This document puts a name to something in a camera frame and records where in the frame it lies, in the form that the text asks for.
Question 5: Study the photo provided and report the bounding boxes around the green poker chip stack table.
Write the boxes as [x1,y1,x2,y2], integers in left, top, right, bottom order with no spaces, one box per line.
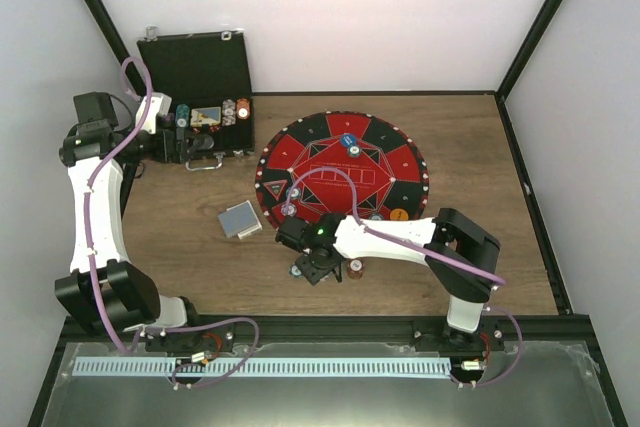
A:
[289,265,301,278]

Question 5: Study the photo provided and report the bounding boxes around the brown poker chip stack table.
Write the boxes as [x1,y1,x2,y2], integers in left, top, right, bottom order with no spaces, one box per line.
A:
[347,259,364,280]

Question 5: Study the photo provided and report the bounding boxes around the blue white chip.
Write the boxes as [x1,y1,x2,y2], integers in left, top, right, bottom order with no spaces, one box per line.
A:
[281,203,297,216]

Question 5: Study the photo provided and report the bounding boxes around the triangular all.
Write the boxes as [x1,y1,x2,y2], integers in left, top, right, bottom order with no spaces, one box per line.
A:
[263,180,288,201]

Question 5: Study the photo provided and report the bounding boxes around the orange round button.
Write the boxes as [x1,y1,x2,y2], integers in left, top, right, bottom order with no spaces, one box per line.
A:
[389,208,410,221]

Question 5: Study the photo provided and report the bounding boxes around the blue small blind button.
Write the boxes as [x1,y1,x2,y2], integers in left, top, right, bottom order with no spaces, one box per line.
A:
[340,133,357,148]

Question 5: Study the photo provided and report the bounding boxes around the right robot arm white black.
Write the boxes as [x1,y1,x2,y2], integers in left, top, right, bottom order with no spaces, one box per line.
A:
[277,208,505,350]

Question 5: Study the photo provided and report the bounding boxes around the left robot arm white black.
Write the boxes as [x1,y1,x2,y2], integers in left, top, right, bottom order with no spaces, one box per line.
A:
[54,92,205,351]

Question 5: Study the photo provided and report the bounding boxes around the clear dealer button in case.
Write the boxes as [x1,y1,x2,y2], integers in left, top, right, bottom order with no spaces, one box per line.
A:
[193,135,214,151]

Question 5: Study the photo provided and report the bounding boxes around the green chip stack in case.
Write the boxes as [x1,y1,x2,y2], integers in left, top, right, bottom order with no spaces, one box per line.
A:
[175,104,190,129]

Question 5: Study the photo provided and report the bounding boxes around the card deck in case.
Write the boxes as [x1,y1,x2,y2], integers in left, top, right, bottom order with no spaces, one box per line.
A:
[190,106,222,128]

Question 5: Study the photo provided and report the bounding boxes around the blue white chips in case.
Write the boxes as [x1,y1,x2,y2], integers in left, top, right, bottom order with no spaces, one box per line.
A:
[221,99,236,126]

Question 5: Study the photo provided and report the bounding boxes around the black poker case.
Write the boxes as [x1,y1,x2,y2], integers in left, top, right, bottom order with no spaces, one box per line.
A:
[137,30,255,160]

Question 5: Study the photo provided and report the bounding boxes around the white card box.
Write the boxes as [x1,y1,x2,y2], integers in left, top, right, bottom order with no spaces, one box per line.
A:
[237,224,262,240]

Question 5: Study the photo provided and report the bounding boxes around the orange chips in case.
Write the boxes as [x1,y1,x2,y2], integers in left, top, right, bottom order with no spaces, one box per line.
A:
[236,98,251,120]

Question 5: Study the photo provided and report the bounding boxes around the round red black poker mat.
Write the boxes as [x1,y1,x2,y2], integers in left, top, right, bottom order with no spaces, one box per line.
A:
[254,111,430,227]

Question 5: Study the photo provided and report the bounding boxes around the metal sheet front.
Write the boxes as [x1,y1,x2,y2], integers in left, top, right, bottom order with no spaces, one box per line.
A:
[41,342,615,426]

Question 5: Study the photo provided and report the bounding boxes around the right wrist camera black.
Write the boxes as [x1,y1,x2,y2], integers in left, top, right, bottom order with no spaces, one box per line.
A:
[275,216,315,252]

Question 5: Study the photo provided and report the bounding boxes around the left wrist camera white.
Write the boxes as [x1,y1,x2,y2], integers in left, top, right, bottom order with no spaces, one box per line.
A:
[135,92,172,135]

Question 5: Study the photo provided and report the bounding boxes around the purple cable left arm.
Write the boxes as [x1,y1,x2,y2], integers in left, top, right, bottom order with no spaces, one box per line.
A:
[84,57,161,353]

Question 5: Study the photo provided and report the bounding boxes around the silver case handle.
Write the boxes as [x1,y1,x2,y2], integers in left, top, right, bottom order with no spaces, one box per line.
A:
[185,153,225,172]

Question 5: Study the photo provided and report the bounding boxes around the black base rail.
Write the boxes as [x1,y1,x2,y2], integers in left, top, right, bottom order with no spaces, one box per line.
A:
[59,314,591,353]

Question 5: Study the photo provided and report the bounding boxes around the light blue slotted cable duct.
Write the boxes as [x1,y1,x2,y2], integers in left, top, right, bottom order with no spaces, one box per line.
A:
[72,357,451,379]

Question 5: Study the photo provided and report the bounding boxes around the black aluminium frame post left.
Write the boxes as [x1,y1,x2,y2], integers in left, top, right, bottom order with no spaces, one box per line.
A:
[53,0,151,98]

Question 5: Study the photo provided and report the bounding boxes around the black aluminium frame post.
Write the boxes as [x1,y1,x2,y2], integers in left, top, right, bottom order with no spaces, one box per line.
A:
[53,0,151,98]
[497,0,594,98]

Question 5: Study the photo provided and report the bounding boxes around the black aluminium frame post right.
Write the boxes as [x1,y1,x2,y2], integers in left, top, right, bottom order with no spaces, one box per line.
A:
[497,0,594,98]

